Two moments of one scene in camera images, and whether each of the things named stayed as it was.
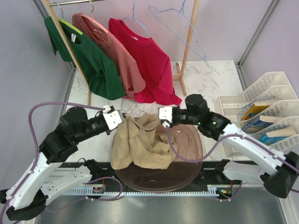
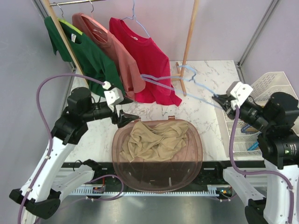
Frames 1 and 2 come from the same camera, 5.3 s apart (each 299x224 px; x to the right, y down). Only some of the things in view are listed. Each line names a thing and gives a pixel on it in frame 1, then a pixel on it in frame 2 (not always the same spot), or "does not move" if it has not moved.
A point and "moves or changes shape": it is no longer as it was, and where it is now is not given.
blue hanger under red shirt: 135,17 does not move
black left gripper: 101,113 → 124,118
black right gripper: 173,123 → 223,98
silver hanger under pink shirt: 92,5 does not move
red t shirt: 154,62 does not move
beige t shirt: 137,143 moves or changes shape
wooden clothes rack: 176,78 does not move
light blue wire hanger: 192,30 → 179,91
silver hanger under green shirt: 62,13 does not move
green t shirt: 103,80 does not move
